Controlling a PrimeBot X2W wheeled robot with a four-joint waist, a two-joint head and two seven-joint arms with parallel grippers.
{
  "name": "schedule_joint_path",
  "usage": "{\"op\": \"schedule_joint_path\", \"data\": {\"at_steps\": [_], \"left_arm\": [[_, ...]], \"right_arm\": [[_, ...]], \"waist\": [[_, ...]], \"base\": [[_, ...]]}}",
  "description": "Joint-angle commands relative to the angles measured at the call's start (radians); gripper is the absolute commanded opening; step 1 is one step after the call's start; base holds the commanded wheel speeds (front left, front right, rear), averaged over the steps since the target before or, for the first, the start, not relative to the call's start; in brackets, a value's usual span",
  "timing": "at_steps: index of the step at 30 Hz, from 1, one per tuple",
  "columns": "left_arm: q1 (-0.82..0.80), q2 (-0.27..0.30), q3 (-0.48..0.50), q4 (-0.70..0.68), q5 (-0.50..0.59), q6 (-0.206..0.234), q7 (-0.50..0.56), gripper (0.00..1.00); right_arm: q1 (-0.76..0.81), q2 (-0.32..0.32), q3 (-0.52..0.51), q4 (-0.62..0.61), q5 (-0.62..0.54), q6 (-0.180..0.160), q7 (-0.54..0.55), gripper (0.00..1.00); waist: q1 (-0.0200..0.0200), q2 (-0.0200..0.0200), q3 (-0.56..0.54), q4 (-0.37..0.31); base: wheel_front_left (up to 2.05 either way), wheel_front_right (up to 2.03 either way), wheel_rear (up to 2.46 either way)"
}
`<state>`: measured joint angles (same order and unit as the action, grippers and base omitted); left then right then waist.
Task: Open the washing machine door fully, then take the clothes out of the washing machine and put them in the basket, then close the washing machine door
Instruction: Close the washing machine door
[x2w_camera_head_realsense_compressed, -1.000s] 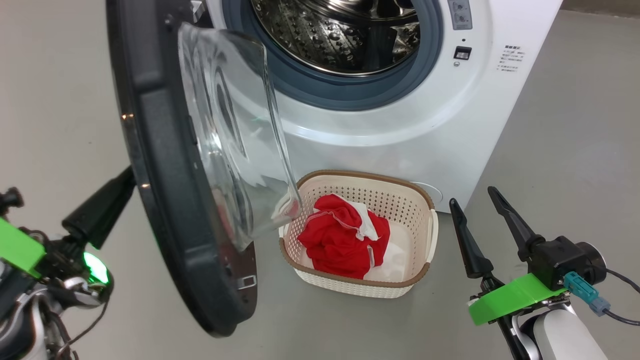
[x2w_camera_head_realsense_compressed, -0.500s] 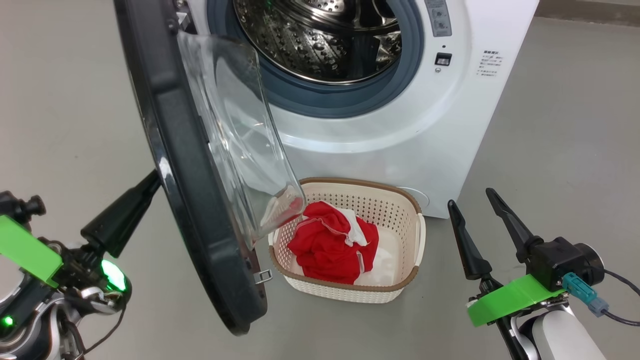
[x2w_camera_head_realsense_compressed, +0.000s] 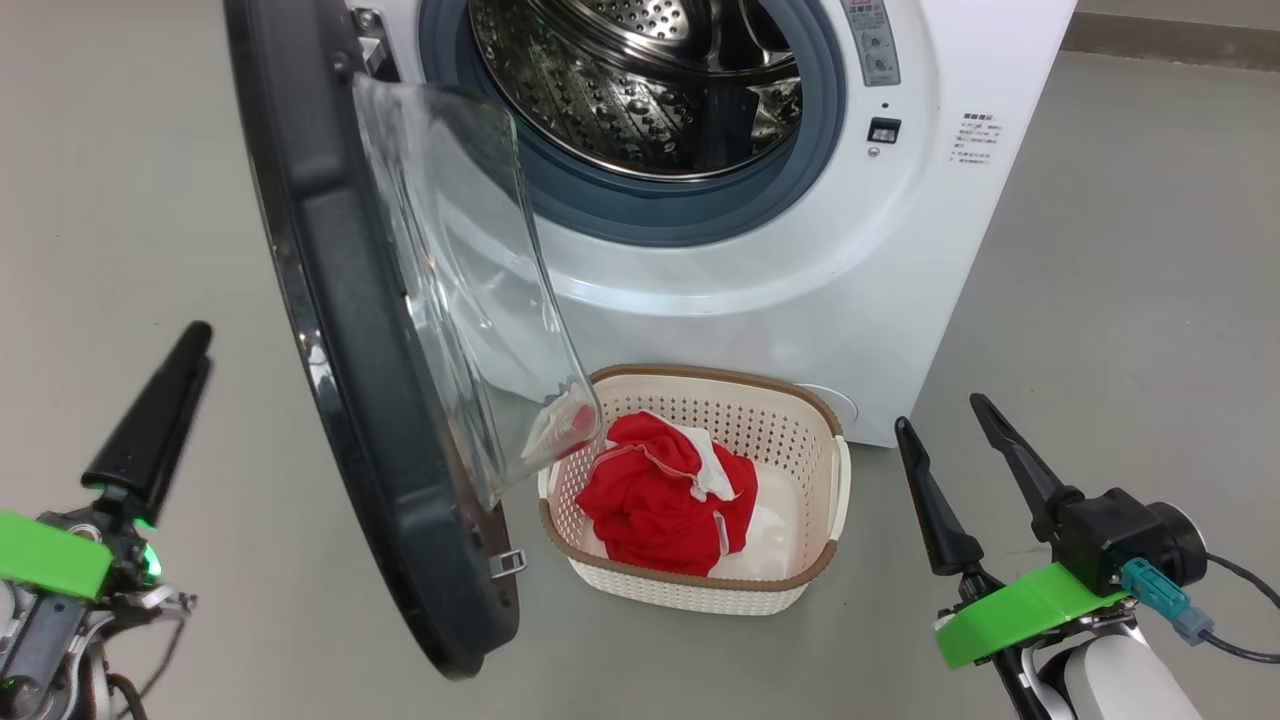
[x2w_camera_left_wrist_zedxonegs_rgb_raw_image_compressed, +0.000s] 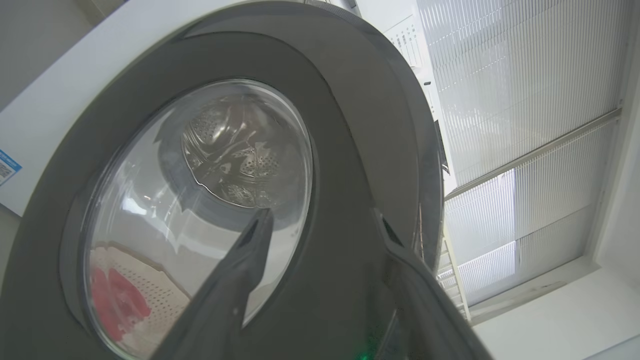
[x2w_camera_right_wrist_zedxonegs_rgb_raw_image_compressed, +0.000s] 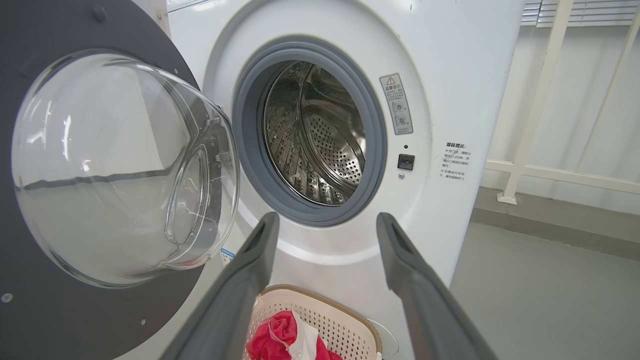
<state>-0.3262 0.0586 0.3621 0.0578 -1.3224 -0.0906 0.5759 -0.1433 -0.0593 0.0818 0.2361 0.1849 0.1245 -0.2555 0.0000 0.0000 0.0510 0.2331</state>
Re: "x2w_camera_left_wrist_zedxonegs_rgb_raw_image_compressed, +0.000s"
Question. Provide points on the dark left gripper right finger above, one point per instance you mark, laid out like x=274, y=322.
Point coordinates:
x=425, y=320

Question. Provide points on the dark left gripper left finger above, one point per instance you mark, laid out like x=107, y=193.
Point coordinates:
x=225, y=300

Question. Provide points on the red garment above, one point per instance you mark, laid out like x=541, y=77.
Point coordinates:
x=117, y=305

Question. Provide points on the black round glass washer door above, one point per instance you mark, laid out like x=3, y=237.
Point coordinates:
x=340, y=150

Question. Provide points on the cream perforated laundry basket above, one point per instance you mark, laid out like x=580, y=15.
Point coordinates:
x=160, y=295

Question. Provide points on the white front-load washing machine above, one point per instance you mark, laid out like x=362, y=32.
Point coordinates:
x=50, y=100

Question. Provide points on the white slatted rack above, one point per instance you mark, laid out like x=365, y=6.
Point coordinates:
x=450, y=280

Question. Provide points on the white window sill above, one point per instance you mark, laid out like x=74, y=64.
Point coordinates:
x=550, y=320

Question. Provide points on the blue energy label sticker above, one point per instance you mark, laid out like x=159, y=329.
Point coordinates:
x=7, y=169

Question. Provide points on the white ribbed window blind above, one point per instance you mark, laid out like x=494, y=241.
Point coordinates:
x=525, y=75

